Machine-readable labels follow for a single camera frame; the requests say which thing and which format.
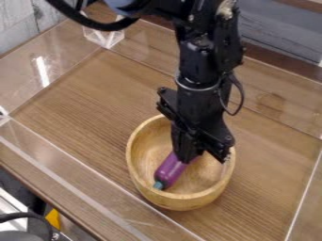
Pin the brown wooden bowl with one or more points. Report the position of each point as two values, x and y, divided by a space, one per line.
205 178

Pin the clear acrylic corner bracket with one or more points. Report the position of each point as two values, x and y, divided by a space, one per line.
102 38

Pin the clear acrylic tray wall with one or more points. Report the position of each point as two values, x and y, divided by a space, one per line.
66 152

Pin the purple toy eggplant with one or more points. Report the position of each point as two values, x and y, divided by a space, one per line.
170 171

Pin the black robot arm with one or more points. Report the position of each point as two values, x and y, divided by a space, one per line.
206 27

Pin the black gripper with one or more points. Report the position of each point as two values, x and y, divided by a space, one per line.
195 110

